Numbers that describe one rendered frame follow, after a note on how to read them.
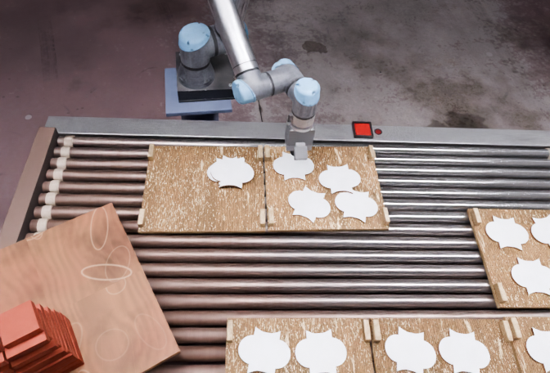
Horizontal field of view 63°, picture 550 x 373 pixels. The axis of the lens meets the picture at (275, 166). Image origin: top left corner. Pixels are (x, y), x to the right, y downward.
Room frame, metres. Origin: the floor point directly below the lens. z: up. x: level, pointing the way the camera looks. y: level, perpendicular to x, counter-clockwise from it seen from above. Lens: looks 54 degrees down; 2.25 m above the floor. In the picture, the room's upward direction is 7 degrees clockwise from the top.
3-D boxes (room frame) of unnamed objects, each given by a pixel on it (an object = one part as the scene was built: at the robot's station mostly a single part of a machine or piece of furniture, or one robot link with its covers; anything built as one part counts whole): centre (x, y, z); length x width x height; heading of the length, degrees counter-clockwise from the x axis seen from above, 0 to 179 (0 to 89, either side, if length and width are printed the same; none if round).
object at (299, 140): (0.94, -0.07, 1.13); 0.12 x 0.09 x 0.16; 11
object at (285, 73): (1.04, 0.00, 1.29); 0.11 x 0.11 x 0.08; 34
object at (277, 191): (0.90, -0.18, 0.93); 0.41 x 0.35 x 0.02; 99
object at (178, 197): (0.83, 0.23, 0.93); 0.41 x 0.35 x 0.02; 98
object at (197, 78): (1.36, 0.37, 0.99); 0.15 x 0.15 x 0.10
